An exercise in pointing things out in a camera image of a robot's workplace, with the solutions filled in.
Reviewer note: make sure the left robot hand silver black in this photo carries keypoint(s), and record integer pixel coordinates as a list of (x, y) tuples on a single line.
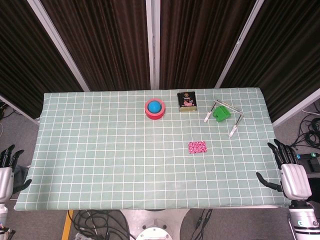
[(5, 182)]

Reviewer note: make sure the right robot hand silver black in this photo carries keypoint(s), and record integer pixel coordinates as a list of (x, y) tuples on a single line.
[(295, 180)]

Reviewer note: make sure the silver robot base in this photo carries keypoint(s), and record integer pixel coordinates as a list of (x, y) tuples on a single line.
[(155, 225)]

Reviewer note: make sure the black padded seat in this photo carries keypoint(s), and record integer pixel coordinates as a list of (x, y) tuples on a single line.
[(316, 182)]

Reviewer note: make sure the black foot pedal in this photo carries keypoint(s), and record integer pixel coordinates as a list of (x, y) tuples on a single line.
[(314, 165)]

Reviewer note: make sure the yellow floor tape strip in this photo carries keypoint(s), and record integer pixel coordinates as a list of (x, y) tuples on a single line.
[(67, 225)]

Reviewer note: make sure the green plastic toy block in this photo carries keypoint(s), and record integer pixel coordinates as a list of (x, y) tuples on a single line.
[(221, 113)]

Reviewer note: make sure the green white checked tablecloth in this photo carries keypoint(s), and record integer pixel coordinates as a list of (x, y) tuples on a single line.
[(100, 150)]

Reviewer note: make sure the dark brown curtain panel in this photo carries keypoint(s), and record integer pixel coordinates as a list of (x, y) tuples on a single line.
[(25, 50), (287, 50), (200, 37), (105, 37)]

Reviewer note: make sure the black gold tin can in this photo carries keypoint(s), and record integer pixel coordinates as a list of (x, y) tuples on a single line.
[(187, 101)]

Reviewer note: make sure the red tape roll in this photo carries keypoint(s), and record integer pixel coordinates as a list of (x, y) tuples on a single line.
[(155, 117)]

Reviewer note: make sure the blue ball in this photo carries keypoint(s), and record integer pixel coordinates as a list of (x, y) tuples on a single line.
[(153, 107)]

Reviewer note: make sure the aluminium frame bar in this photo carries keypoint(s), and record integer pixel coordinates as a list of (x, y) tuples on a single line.
[(297, 107), (17, 108)]

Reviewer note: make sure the aluminium frame post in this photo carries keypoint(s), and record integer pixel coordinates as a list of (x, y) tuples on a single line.
[(153, 37), (59, 45), (237, 46)]

